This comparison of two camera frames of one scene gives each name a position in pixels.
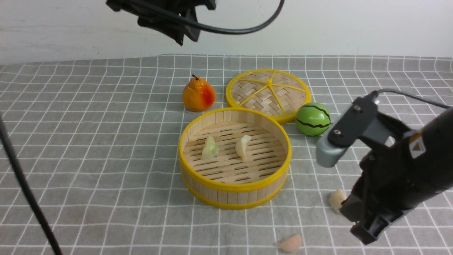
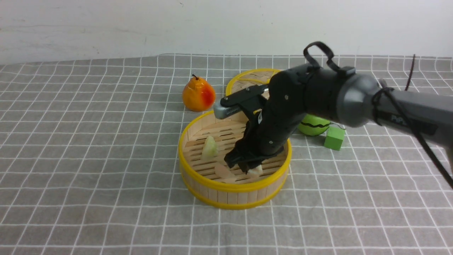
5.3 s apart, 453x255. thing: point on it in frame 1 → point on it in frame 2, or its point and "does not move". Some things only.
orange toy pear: (198, 96) does not move
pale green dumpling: (210, 149) does not move
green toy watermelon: (313, 119) does not move
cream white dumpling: (337, 197) → (257, 171)
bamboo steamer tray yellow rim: (234, 158) does not move
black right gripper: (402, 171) → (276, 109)
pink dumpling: (292, 244) → (222, 171)
